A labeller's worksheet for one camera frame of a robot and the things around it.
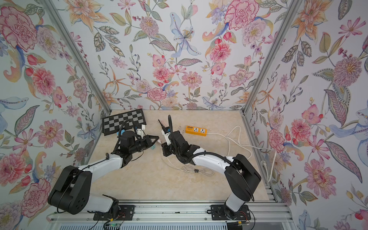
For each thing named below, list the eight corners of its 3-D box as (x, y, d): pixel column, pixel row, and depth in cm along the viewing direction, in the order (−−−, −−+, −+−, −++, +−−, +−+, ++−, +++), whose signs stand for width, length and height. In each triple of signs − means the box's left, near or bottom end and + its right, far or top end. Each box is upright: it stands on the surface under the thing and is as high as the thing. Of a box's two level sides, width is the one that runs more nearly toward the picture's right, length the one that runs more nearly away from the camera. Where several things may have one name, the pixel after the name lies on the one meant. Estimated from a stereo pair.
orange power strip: (184, 134, 109) (184, 131, 106) (185, 128, 112) (185, 125, 109) (206, 137, 107) (207, 134, 104) (206, 131, 111) (207, 128, 108)
